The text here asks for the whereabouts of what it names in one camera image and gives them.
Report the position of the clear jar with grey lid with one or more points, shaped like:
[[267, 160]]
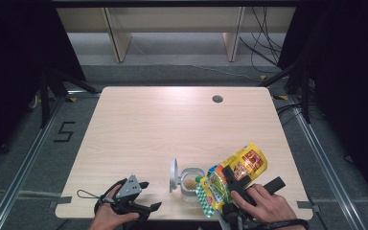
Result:
[[190, 183]]

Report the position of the black tape floor number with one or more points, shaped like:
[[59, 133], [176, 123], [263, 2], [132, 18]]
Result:
[[64, 131]]

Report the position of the black metal stand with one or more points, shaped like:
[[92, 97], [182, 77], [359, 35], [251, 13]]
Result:
[[45, 102], [305, 96]]

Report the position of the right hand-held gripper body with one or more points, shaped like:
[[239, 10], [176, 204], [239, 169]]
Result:
[[234, 217]]

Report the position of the black curtain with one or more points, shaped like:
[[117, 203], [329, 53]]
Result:
[[348, 80], [12, 64]]

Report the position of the person's right hand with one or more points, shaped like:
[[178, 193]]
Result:
[[268, 207]]

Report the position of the yellow seasoning pouch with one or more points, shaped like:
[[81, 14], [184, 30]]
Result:
[[249, 159]]

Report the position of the person's left hand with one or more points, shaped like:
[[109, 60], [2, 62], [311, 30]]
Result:
[[107, 218]]

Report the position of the grey tape strip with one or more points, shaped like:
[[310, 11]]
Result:
[[306, 206], [60, 202]]

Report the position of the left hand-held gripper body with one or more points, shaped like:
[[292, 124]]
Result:
[[128, 188]]

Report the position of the aluminium floor rail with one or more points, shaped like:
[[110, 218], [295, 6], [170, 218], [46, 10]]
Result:
[[28, 163], [329, 172]]

